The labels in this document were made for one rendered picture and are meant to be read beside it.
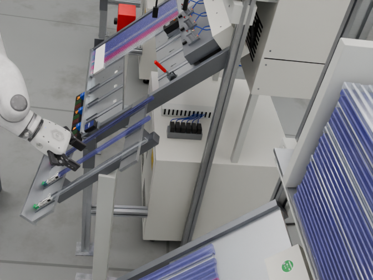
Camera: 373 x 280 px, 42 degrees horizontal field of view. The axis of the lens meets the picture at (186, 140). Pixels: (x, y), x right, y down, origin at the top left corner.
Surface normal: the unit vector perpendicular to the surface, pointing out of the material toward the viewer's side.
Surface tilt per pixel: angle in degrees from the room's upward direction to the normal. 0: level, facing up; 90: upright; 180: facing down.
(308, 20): 90
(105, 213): 90
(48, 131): 30
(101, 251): 90
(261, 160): 0
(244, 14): 90
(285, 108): 0
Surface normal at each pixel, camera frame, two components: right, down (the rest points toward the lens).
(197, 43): -0.54, -0.60
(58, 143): 0.66, -0.52
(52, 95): 0.16, -0.75
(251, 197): 0.09, 0.66
